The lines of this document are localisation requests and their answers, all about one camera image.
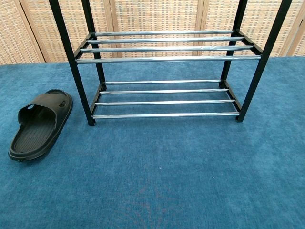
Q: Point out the black shoe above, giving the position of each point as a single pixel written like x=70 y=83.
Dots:
x=35 y=133

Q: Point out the black and chrome shoe rack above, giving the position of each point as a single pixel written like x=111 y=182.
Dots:
x=166 y=115

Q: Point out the woven rattan folding screen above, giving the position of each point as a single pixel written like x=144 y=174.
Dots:
x=155 y=14

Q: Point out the blue felt table cover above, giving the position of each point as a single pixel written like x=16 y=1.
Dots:
x=166 y=179

